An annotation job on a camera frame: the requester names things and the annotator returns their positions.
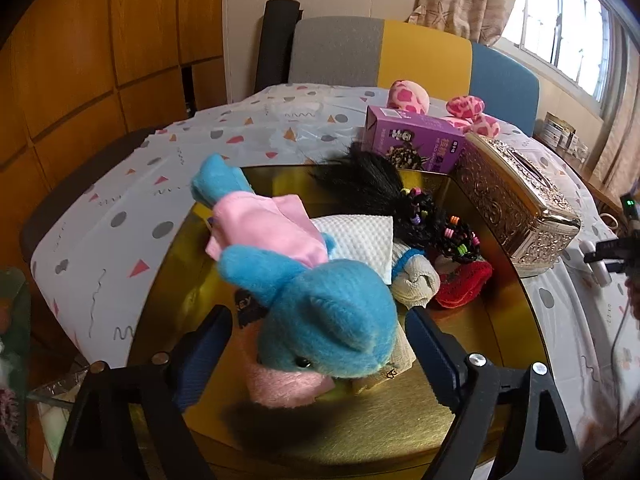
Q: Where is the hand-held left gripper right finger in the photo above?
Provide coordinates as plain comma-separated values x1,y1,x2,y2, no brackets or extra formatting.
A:
405,306,583,480

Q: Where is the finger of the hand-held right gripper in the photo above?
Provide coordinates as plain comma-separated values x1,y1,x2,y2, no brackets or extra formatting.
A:
582,237,640,273

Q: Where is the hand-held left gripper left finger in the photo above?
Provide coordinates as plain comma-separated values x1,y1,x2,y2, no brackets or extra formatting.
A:
52,305,235,480

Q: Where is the white sock with blue band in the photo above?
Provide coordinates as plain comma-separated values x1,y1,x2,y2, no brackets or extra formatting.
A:
390,242,442,310

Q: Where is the red knit hat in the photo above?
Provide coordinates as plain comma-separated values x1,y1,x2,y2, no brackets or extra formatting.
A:
432,255,493,310

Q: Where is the blue plush elephant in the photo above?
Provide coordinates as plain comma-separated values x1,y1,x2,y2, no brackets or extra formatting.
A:
191,152,401,378

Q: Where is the gold lined gift box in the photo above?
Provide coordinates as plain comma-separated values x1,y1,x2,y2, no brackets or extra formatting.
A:
127,164,551,480

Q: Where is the white textured towel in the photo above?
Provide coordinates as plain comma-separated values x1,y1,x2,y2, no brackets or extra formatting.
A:
310,214,396,286

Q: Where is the black beaded hairpiece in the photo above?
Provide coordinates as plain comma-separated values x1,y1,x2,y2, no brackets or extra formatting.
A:
310,141,483,266

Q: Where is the pale pink patterned curtain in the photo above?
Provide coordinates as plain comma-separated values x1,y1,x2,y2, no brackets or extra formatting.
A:
590,35,640,201

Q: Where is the ornate silver tissue box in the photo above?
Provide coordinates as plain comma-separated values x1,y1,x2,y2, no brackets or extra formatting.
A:
452,132,583,278

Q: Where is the printed pale blue tablecloth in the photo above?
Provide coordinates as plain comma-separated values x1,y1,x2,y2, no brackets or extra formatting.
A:
30,84,640,461

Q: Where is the barred window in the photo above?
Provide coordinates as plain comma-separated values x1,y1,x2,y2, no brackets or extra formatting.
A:
500,0,631,106

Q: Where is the purple carton box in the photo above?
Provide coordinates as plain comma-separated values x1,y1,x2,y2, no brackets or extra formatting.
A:
361,105,467,175

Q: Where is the pink spotted plush toy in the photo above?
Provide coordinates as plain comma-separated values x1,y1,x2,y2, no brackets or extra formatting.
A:
387,79,502,138

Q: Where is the beige starfish print curtain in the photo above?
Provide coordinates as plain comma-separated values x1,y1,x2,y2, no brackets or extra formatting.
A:
407,0,528,61

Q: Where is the wooden wardrobe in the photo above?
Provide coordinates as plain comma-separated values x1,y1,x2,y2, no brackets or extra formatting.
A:
0,0,226,281

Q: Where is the multicolour chair back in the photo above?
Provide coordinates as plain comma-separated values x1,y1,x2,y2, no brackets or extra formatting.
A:
287,16,541,136

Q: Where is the black padded roll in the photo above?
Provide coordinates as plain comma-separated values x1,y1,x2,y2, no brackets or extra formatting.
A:
254,0,301,96

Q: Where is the black cable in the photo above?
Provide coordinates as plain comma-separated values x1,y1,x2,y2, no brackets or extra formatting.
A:
612,305,633,436

